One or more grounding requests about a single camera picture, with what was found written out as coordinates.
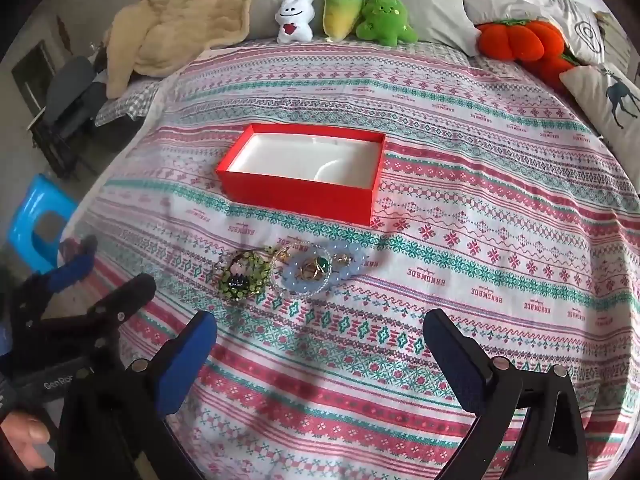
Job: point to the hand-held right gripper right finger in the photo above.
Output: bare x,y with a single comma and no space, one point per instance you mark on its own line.
460,365

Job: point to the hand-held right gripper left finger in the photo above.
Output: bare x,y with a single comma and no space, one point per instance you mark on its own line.
185,360

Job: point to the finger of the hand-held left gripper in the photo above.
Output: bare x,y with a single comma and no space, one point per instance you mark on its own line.
70,267
135,292

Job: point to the black ornament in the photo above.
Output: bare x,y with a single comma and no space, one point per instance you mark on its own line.
236,286

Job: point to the gold ornament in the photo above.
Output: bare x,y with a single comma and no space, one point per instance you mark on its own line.
310,270

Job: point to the red cardboard box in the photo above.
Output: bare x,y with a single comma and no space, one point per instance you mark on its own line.
300,195

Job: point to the person's left hand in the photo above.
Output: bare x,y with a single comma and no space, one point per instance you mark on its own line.
25,440

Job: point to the patterned printed bedspread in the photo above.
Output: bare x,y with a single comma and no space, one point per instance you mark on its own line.
425,310

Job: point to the blue plastic stool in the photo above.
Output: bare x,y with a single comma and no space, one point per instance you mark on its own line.
25,220

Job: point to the grey checked sheet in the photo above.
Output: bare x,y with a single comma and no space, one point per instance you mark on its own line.
125,105

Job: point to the black chair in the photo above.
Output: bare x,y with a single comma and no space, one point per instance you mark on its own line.
70,90

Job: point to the beige quilted blanket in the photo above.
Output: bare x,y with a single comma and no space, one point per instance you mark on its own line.
175,20

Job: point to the white deer print pillow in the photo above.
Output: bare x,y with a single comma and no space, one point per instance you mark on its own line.
600,90

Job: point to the white bunny plush toy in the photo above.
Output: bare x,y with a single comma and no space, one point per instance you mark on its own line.
295,15

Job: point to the orange pumpkin plush toy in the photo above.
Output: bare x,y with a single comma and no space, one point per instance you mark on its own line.
515,42

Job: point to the yellow carrot plush toy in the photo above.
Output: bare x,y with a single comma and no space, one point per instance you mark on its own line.
342,10

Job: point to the green tree plush toy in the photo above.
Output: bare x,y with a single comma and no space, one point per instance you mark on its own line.
385,17

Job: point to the grey pillow with line drawings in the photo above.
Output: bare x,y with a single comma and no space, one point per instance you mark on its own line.
530,0

